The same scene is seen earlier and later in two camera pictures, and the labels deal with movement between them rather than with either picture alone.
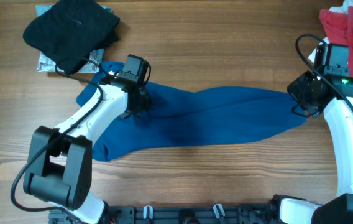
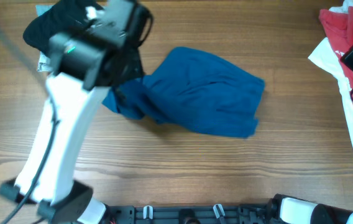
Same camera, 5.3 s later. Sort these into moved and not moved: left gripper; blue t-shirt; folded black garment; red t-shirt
Moved: blue t-shirt; left gripper
Not moved: red t-shirt; folded black garment
